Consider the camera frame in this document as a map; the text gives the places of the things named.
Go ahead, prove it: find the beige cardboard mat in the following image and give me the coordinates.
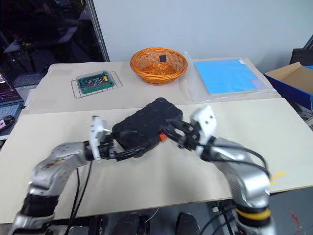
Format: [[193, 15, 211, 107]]
[[0, 97, 313, 225], [21, 57, 282, 115]]

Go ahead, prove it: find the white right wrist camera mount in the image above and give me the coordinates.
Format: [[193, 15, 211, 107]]
[[190, 104, 218, 158]]

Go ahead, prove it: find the clear plastic bag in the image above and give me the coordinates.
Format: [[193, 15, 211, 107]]
[[178, 51, 280, 102]]

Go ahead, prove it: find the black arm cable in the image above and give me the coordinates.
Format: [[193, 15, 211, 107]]
[[197, 142, 272, 177], [69, 160, 93, 235]]

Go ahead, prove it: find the orange wicker basket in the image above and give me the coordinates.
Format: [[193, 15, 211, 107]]
[[129, 47, 188, 86]]

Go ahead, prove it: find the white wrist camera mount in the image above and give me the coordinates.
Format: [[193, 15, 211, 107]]
[[190, 104, 218, 158], [88, 116, 111, 162]]

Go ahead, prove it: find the laptop keyboard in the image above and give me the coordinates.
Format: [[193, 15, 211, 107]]
[[0, 99, 25, 123]]

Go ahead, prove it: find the dark rounded shape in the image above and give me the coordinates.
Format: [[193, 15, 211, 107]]
[[176, 212, 199, 235]]

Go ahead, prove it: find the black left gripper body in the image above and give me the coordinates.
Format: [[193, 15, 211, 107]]
[[98, 137, 118, 161]]

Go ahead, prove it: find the grey window frame post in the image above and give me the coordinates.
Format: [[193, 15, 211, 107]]
[[86, 0, 111, 62]]

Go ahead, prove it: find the blue cardboard box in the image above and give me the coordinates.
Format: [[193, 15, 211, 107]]
[[263, 62, 313, 111]]

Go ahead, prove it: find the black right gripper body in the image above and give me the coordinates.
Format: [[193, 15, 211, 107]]
[[176, 119, 203, 153]]

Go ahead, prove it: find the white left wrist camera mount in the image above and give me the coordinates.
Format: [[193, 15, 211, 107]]
[[88, 116, 111, 162]]

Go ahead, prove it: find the green screwdriver bit set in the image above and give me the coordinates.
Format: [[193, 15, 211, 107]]
[[76, 70, 117, 95]]

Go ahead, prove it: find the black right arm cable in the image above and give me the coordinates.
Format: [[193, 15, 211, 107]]
[[197, 142, 272, 177]]

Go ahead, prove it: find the blue sheet pack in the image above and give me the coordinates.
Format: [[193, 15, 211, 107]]
[[194, 58, 266, 95]]

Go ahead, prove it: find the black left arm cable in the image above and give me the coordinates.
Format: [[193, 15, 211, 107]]
[[69, 160, 93, 235]]

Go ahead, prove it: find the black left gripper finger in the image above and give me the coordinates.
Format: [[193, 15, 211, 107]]
[[114, 146, 142, 156], [115, 150, 148, 163]]

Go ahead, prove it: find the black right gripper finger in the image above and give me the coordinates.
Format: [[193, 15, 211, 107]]
[[159, 126, 182, 147], [165, 118, 187, 132]]

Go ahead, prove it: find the black chair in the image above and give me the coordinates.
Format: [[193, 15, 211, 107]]
[[290, 48, 313, 67]]

